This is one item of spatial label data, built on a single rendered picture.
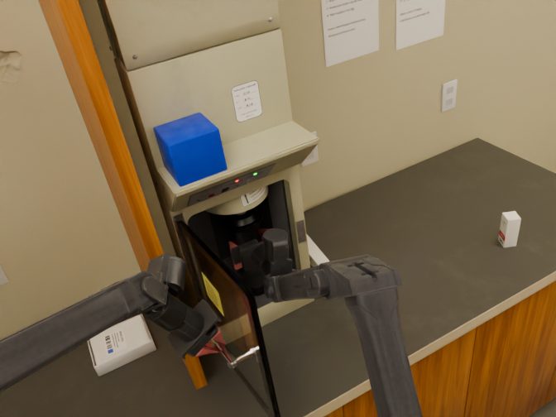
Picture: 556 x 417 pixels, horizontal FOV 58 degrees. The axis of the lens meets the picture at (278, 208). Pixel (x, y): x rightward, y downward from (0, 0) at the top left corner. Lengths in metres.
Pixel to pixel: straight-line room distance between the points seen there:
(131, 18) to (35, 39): 0.46
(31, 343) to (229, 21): 0.65
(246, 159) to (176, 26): 0.28
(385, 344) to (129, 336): 0.91
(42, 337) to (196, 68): 0.56
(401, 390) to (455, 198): 1.23
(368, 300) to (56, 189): 1.03
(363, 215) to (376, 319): 1.10
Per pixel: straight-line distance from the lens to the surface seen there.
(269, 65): 1.08
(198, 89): 1.03
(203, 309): 1.00
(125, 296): 0.84
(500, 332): 1.68
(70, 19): 0.85
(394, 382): 0.71
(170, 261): 0.96
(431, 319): 1.43
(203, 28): 1.00
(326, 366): 1.33
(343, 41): 1.70
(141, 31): 0.97
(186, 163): 0.95
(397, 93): 1.91
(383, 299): 0.70
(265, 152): 1.02
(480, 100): 2.24
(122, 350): 1.45
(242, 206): 1.20
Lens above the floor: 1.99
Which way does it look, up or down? 35 degrees down
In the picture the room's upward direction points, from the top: 9 degrees counter-clockwise
